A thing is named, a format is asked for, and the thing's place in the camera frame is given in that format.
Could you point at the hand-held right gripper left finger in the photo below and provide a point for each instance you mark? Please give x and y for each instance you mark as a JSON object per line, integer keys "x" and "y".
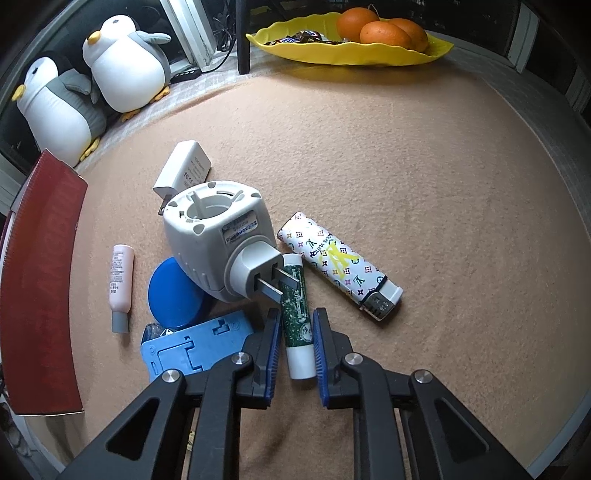
{"x": 274, "y": 350}

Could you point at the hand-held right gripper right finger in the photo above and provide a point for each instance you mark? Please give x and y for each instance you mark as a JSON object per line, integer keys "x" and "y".
{"x": 321, "y": 360}

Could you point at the green lip balm tube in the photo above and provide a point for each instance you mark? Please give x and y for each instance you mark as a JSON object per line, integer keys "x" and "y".
{"x": 298, "y": 332}

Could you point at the blue phone stand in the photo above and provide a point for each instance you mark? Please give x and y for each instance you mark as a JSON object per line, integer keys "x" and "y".
{"x": 184, "y": 350}

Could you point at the white patterned lighter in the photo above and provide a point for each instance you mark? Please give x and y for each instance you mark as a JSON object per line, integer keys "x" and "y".
{"x": 332, "y": 258}

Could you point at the white plug-in device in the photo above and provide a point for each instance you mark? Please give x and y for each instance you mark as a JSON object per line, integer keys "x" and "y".
{"x": 203, "y": 249}

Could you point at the red cardboard box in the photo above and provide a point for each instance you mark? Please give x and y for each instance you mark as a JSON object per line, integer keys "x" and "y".
{"x": 41, "y": 277}

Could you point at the blue round lid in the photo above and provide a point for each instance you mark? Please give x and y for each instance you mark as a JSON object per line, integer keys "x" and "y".
{"x": 171, "y": 300}

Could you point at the clear plastic wrapper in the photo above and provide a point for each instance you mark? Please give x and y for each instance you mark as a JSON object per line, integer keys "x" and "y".
{"x": 154, "y": 331}

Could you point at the pink tube with grey cap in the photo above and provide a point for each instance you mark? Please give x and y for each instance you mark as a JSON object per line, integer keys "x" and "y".
{"x": 121, "y": 277}

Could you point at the tan felt blanket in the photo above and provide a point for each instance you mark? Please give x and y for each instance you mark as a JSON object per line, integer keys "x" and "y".
{"x": 369, "y": 161}

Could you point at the black power strip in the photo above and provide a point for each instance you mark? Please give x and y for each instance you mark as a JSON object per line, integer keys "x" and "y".
{"x": 184, "y": 76}

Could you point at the yellow leaf-shaped tray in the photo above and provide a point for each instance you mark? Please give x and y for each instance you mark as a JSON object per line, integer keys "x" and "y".
{"x": 323, "y": 53}

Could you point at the black stand pole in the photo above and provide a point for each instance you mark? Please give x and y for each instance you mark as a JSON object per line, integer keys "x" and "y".
{"x": 243, "y": 46}

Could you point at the pile of wrapped candies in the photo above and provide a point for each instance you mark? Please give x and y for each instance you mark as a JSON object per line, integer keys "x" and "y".
{"x": 300, "y": 37}

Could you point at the white grey penguin plush toy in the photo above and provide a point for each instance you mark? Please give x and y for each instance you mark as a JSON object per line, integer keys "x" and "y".
{"x": 124, "y": 64}
{"x": 51, "y": 110}

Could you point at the white window mullion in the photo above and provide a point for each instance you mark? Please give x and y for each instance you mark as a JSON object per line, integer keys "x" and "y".
{"x": 194, "y": 32}

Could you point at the white wall charger adapter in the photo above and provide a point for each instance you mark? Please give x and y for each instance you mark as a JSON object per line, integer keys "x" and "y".
{"x": 184, "y": 166}

